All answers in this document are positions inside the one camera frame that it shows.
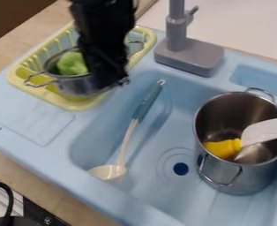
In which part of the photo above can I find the large silver pot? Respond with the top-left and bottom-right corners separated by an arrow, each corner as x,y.
191,87 -> 277,196

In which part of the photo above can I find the green toy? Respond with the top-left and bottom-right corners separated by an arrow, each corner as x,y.
56,51 -> 91,76

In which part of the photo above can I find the black cable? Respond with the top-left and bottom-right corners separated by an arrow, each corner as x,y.
0,181 -> 15,226

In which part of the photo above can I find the small silver pot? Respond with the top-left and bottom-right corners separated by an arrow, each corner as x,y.
23,41 -> 146,99

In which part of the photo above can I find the yellow dish rack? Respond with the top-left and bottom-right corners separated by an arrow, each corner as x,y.
5,23 -> 159,112

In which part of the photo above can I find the grey tap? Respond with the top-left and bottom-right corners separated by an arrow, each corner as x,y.
153,0 -> 226,78

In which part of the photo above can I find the white spatula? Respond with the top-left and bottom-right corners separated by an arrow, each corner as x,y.
239,117 -> 277,148

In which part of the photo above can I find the yellow toy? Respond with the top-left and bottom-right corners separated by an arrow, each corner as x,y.
202,138 -> 243,161

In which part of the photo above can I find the black device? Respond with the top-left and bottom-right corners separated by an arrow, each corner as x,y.
21,196 -> 73,226

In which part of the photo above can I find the white spoon with teal handle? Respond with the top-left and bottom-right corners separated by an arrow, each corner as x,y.
86,79 -> 168,181

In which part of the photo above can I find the blue toy sink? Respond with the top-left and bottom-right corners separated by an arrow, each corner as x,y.
0,27 -> 277,226

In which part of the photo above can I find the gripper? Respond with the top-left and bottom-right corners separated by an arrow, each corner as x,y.
76,41 -> 131,91

